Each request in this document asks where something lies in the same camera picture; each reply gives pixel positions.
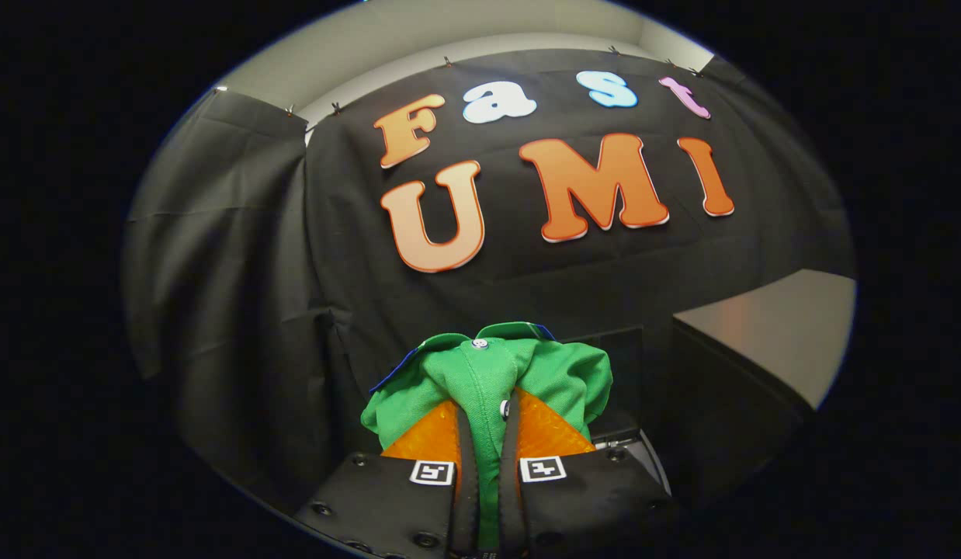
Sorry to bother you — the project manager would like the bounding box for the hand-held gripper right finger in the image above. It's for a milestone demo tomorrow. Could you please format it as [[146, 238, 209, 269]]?
[[496, 387, 679, 559]]

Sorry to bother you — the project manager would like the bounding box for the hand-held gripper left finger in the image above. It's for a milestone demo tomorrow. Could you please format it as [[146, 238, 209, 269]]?
[[293, 398, 481, 559]]

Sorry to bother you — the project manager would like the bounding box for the green polo shirt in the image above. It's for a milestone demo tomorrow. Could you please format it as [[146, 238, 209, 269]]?
[[360, 321, 615, 548]]

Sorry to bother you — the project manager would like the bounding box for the black backdrop cloth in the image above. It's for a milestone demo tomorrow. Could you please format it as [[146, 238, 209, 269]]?
[[122, 48, 858, 529]]

